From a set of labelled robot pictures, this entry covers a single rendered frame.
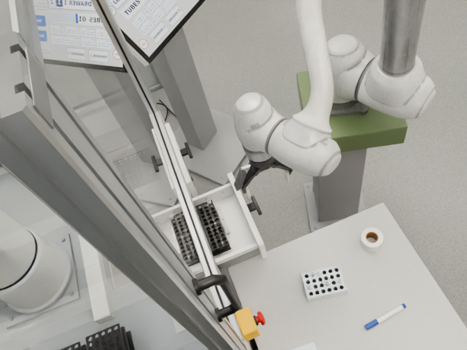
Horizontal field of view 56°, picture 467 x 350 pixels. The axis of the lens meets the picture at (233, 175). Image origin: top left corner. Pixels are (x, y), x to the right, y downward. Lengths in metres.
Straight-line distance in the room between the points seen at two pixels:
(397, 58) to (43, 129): 1.17
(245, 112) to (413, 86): 0.58
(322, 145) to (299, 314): 0.61
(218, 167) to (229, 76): 0.77
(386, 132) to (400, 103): 0.22
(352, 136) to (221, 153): 1.18
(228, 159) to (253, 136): 1.52
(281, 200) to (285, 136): 1.43
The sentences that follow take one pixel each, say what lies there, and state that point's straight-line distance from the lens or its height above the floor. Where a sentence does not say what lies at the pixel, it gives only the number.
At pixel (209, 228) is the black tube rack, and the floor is 0.90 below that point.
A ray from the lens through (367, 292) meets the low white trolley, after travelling 1.48.
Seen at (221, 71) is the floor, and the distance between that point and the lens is 3.15.
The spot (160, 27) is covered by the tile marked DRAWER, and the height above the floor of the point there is 1.01.
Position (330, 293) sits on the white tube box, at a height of 0.80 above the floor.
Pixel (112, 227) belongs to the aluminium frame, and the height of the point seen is 1.83.
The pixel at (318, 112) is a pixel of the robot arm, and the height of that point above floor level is 1.35.
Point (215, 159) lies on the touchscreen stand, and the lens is 2.63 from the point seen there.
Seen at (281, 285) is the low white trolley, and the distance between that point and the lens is 1.48.
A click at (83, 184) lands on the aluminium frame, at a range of 0.35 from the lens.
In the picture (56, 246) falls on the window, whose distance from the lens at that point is 0.45.
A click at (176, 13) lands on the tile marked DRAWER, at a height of 1.00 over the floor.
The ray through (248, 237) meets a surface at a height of 0.84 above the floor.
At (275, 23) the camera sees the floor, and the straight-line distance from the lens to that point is 3.42.
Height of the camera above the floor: 2.17
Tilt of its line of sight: 57 degrees down
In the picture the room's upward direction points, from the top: 18 degrees counter-clockwise
